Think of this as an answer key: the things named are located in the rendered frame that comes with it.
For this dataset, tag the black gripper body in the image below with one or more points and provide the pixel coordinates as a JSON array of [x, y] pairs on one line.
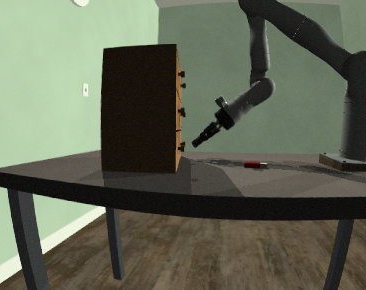
[[223, 119]]

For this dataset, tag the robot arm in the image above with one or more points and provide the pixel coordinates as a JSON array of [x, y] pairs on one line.
[[313, 37]]

